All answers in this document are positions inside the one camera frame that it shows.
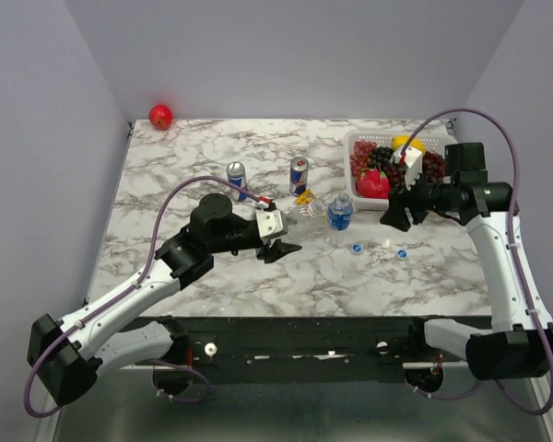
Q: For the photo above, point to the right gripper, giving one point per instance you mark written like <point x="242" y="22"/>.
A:
<point x="401" y="198"/>

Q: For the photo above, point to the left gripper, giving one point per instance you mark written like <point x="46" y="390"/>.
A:
<point x="278" y="250"/>

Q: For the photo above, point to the clear plastic bottle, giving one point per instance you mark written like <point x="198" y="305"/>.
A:
<point x="304" y="221"/>

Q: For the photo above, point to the blue label plastic bottle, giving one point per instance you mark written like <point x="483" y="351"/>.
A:
<point x="338" y="219"/>

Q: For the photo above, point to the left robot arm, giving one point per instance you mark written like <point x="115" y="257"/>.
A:
<point x="69" y="354"/>

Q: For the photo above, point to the red dragon fruit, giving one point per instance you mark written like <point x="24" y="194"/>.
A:
<point x="373" y="184"/>

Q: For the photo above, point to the yellow snack packet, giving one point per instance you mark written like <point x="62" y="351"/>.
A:
<point x="305" y="198"/>

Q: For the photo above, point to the black grape bunch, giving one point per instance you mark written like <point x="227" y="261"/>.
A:
<point x="381" y="158"/>

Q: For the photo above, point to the dark red grape bunch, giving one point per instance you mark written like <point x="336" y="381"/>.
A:
<point x="433" y="169"/>

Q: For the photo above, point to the red grape bunch left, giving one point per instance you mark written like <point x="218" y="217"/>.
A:
<point x="361" y="158"/>

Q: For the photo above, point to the yellow mango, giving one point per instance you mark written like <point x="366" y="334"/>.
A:
<point x="400" y="140"/>

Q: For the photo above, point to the right blue energy drink can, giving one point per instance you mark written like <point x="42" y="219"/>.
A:
<point x="298" y="175"/>

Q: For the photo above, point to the blue energy drink can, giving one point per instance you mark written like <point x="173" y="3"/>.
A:
<point x="298" y="175"/>
<point x="236" y="174"/>

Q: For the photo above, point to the left blue energy drink can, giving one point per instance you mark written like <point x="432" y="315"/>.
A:
<point x="236" y="174"/>

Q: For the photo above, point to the red apple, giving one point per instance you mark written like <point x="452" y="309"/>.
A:
<point x="161" y="117"/>

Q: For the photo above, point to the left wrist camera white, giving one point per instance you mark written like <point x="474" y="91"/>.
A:
<point x="271" y="224"/>

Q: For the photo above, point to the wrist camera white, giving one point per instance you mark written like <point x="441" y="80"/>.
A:
<point x="271" y="224"/>
<point x="410" y="160"/>

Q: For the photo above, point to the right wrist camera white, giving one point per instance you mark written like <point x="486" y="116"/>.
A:
<point x="410" y="160"/>

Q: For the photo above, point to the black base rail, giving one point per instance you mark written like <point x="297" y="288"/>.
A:
<point x="230" y="351"/>

